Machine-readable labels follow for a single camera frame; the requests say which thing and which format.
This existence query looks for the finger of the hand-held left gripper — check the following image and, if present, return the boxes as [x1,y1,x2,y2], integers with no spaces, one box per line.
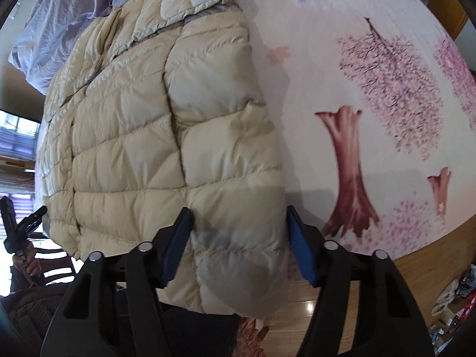
[20,205,48,233]

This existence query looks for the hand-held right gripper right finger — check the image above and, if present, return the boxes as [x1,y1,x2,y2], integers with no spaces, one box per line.
[286,206,436,357]

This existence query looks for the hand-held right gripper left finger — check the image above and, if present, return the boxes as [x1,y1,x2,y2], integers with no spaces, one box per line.
[40,207,195,357]

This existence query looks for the beige quilted down jacket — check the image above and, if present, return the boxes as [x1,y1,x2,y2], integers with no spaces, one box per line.
[35,0,291,318]

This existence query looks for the person's left hand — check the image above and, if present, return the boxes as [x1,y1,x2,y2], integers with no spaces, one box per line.
[12,247,43,279]

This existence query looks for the dark wooden chair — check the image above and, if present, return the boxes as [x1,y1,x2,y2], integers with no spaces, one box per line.
[33,231,80,287]

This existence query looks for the glass window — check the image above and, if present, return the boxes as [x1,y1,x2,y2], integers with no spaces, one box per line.
[0,109,41,194]

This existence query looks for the person's dark pants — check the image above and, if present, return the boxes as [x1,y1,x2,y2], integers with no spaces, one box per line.
[112,286,242,357]

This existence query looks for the pink slipper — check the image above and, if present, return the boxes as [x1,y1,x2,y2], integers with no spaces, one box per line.
[238,318,270,357]

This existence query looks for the white knitted slipper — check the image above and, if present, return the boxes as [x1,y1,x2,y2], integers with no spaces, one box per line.
[431,279,461,315]

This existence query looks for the pile of small boxes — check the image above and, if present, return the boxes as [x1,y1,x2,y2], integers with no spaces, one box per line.
[428,264,476,346]

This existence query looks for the floral printed bed sheet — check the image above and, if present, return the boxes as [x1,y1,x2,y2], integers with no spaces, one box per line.
[35,0,476,259]

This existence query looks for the large lavender pillow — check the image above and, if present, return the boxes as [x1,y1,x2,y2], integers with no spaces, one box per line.
[9,0,123,95]

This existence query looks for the wooden door frame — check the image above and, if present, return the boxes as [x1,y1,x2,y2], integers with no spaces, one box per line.
[428,0,476,71]

